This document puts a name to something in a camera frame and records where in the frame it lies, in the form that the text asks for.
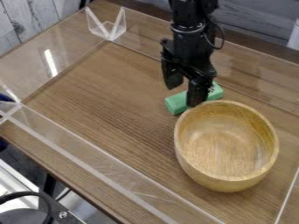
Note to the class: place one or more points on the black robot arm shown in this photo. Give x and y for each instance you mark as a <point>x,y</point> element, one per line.
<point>194,12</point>

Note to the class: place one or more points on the clear acrylic tray wall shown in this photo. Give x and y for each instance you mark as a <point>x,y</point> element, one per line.
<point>87,117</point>

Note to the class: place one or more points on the light wooden bowl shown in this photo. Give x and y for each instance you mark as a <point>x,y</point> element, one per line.
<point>226,145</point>

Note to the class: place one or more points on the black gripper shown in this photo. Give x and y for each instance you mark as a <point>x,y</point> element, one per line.
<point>186,58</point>

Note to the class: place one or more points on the green rectangular block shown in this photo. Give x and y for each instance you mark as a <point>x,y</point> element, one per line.
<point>175,102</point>

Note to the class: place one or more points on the black table leg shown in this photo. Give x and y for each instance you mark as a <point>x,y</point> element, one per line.
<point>50,184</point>

